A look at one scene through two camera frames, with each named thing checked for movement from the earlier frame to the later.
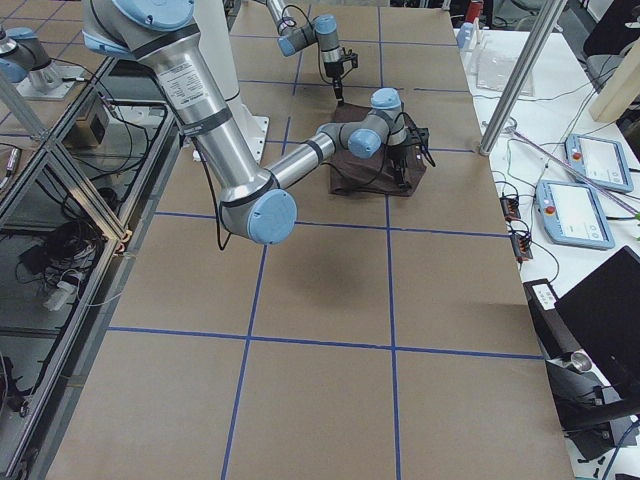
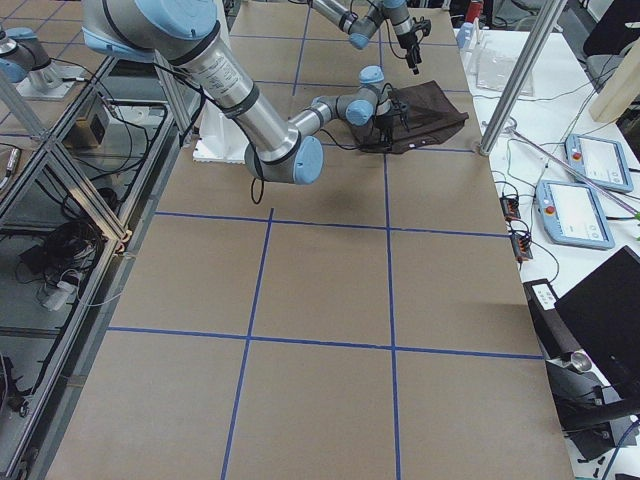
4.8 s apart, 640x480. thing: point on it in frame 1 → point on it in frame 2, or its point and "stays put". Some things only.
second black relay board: (521, 247) stays put
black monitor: (604, 312) stays put
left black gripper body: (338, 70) → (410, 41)
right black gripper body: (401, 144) → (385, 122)
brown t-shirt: (373, 175) → (432, 119)
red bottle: (473, 10) stays put
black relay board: (510, 206) stays put
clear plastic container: (494, 68) stays put
